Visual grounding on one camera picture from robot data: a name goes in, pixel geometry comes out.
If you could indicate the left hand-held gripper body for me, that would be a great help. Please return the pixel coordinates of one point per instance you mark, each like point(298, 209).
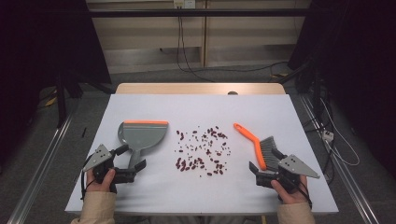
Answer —
point(99, 155)

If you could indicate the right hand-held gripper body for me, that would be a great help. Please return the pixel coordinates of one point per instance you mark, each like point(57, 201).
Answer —
point(295, 166)

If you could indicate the orange brush with grey bristles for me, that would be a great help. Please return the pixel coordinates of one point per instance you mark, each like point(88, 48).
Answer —
point(257, 146)

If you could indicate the grey dustpan with orange edge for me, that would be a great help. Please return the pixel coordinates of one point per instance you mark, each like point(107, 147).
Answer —
point(141, 135)

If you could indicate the group of red beans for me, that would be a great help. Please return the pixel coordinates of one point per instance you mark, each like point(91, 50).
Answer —
point(202, 152)

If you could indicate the person's left hand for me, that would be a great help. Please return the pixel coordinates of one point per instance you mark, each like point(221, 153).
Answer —
point(98, 187)

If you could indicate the person's right hand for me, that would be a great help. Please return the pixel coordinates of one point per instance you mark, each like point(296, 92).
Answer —
point(292, 198)

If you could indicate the white power adapter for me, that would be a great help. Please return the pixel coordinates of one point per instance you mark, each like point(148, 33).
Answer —
point(328, 135)

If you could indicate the black metal stand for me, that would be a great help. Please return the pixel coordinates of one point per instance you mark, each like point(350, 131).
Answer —
point(316, 90)
point(60, 99)

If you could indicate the wooden table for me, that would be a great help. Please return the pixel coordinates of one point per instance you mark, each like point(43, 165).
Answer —
point(174, 88)

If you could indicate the black curtain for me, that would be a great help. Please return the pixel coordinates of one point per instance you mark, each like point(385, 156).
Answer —
point(37, 40)
point(358, 46)

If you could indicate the black horizontal bar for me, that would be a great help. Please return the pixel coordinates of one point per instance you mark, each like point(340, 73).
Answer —
point(199, 12)

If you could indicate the aluminium floor rail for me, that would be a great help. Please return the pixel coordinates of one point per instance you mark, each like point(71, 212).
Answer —
point(43, 161)
point(345, 174)

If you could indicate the white wall socket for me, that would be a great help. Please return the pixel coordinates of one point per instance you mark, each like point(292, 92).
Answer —
point(184, 3)

